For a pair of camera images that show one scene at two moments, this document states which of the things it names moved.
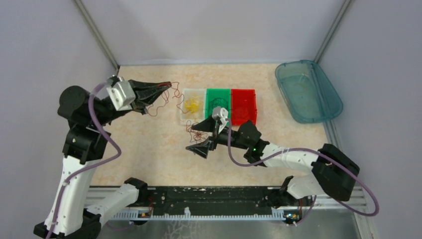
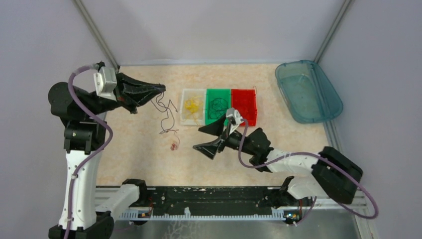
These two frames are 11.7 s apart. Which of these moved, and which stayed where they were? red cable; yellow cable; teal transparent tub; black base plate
Moved: red cable
Stayed: teal transparent tub; yellow cable; black base plate
